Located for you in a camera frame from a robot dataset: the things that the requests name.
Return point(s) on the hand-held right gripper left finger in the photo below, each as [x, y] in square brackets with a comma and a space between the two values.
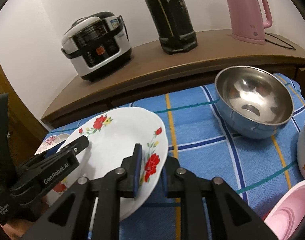
[138, 170]

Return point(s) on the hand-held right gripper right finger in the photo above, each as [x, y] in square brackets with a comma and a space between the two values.
[164, 180]

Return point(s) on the blue plaid cloth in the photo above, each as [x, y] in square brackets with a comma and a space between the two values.
[205, 155]

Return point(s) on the small pink floral saucer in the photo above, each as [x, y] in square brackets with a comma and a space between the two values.
[51, 140]

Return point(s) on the stainless steel bowl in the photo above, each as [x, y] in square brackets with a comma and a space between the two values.
[255, 100]

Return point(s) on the brown wooden panel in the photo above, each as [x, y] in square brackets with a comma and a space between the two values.
[25, 110]

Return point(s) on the pink plastic bowl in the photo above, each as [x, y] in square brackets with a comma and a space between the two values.
[290, 210]

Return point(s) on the pink electric kettle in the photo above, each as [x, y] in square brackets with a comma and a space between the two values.
[245, 12]

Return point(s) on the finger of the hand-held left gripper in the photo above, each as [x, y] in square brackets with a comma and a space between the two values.
[55, 148]
[78, 145]

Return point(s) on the black and white rice cooker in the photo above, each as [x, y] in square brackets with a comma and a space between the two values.
[97, 47]

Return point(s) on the white plate with red flowers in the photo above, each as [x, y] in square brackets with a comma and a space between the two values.
[58, 188]
[112, 140]

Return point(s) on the worn black thermos flask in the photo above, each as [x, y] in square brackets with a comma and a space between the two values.
[172, 17]

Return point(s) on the brown wooden cabinet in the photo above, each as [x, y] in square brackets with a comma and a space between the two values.
[167, 62]

